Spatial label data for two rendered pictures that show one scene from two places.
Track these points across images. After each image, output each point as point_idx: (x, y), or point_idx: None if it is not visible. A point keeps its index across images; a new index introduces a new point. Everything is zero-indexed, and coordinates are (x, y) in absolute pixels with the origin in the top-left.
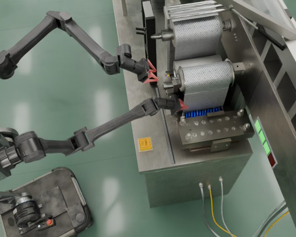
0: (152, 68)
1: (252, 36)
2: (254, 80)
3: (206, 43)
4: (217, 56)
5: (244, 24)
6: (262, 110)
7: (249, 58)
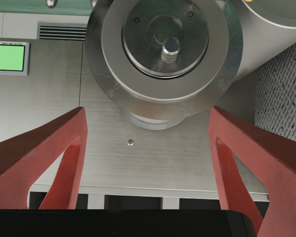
0: (219, 169)
1: (162, 199)
2: (89, 132)
3: (271, 119)
4: (235, 80)
5: (210, 198)
6: (23, 105)
7: (139, 154)
